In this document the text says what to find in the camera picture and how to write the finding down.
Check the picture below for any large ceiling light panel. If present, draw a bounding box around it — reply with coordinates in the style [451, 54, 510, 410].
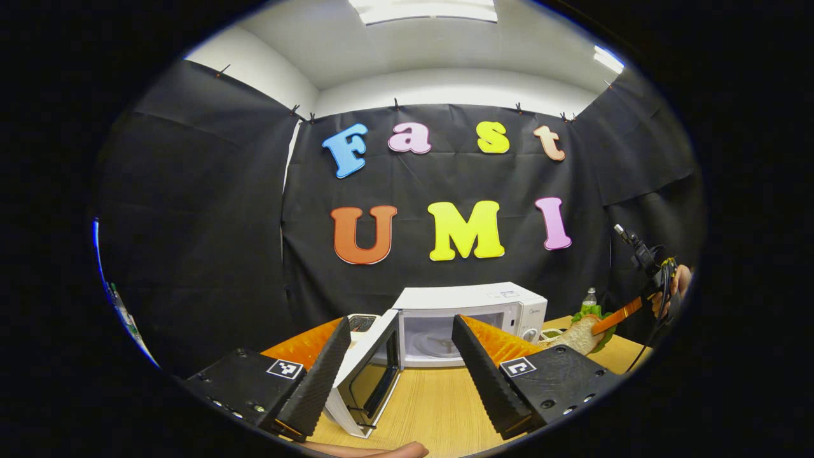
[348, 0, 499, 26]

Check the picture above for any white toaster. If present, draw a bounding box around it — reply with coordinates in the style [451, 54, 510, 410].
[348, 314, 381, 344]

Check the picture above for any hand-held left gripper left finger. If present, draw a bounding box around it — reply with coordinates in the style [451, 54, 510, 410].
[184, 317, 352, 443]

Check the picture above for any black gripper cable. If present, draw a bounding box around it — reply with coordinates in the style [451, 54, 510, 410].
[626, 274, 670, 373]

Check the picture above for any small ceiling light panel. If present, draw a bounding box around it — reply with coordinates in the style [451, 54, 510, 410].
[593, 45, 626, 74]

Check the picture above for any white microwave oven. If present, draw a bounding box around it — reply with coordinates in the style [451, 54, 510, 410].
[323, 282, 548, 439]

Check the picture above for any row of black cloth clips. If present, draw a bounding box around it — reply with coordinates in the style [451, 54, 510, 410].
[216, 64, 576, 125]

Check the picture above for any black backdrop cloth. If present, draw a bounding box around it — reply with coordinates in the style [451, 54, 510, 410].
[95, 59, 707, 379]

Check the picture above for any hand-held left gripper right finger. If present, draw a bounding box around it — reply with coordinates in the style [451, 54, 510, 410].
[452, 314, 624, 441]

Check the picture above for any sandwich with green lettuce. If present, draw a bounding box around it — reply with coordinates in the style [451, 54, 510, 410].
[537, 305, 616, 356]

